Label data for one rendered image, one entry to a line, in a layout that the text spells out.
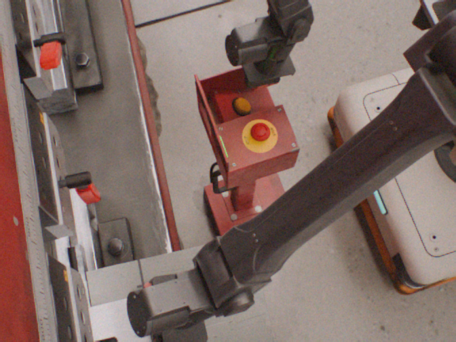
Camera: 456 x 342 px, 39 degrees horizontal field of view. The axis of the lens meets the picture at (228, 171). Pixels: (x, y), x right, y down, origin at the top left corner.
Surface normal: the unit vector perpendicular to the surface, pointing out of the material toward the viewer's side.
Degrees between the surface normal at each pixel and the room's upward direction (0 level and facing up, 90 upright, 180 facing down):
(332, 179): 49
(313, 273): 0
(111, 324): 0
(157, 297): 25
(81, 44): 0
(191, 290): 29
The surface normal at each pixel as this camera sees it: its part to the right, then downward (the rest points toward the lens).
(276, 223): -0.72, 0.01
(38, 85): 0.22, 0.93
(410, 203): 0.00, -0.31
